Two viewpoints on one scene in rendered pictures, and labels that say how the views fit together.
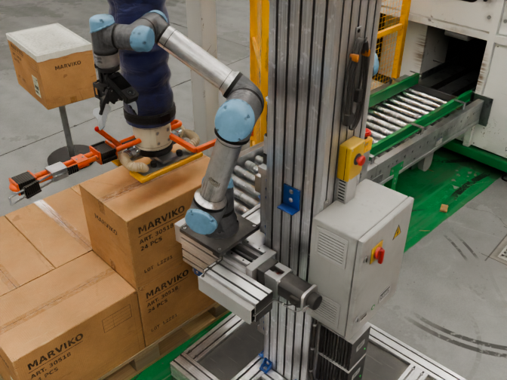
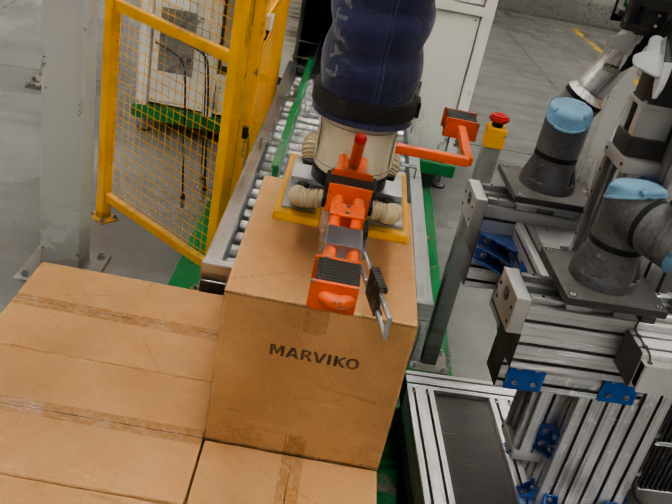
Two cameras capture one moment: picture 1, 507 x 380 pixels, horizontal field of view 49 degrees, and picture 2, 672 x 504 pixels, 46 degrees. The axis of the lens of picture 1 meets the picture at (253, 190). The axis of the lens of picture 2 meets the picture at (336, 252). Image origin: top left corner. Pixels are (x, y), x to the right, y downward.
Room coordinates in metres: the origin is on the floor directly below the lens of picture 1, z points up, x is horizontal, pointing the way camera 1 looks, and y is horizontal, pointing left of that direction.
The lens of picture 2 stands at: (1.14, 1.69, 1.80)
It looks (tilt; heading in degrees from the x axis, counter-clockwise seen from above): 28 degrees down; 311
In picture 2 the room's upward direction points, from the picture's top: 12 degrees clockwise
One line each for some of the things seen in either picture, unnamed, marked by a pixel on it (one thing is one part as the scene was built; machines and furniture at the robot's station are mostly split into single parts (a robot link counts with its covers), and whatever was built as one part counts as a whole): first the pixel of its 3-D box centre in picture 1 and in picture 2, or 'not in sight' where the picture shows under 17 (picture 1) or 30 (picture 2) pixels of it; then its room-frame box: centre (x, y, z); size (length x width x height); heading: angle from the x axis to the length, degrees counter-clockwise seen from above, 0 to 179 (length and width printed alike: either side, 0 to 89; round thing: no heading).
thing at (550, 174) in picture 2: not in sight; (551, 168); (2.10, -0.20, 1.09); 0.15 x 0.15 x 0.10
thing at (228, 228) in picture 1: (219, 216); (610, 257); (1.73, 0.13, 1.09); 0.15 x 0.15 x 0.10
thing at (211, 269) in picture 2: not in sight; (317, 289); (2.50, 0.20, 0.58); 0.70 x 0.03 x 0.06; 44
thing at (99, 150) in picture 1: (103, 151); (349, 192); (2.06, 0.64, 1.18); 0.10 x 0.08 x 0.06; 43
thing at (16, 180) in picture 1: (23, 182); (334, 284); (1.83, 0.90, 1.18); 0.08 x 0.07 x 0.05; 133
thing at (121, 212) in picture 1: (160, 210); (316, 310); (2.24, 0.46, 0.74); 0.60 x 0.40 x 0.40; 134
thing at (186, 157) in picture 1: (167, 160); (386, 197); (2.17, 0.39, 1.08); 0.34 x 0.10 x 0.05; 133
